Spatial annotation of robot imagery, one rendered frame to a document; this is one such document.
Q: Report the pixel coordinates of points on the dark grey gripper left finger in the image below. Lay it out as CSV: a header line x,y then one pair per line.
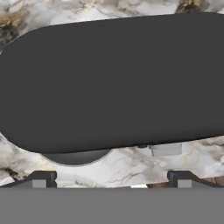
x,y
43,178

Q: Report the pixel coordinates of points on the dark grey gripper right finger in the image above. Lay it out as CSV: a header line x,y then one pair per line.
x,y
180,178

